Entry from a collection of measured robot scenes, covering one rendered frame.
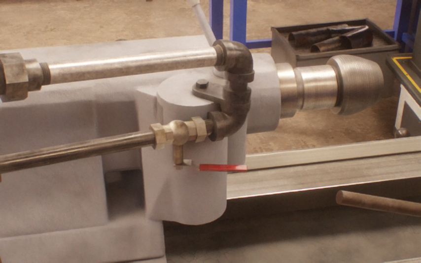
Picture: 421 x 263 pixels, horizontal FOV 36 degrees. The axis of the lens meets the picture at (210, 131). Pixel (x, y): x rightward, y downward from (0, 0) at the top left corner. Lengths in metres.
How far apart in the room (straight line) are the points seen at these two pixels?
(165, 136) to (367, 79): 0.34
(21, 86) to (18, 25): 3.67
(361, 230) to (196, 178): 0.55
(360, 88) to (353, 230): 0.41
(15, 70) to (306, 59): 2.52
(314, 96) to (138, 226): 0.30
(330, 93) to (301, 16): 3.39
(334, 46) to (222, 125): 2.44
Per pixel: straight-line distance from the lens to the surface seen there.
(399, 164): 1.27
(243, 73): 0.72
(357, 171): 1.23
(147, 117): 0.80
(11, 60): 0.62
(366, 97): 0.93
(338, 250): 1.22
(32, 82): 0.62
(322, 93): 0.92
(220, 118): 0.73
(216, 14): 3.26
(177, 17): 4.24
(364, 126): 3.07
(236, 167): 0.75
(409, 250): 1.26
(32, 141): 0.82
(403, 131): 1.71
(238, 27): 2.79
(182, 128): 0.72
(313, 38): 3.24
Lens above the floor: 1.51
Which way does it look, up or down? 31 degrees down
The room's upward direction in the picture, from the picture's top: straight up
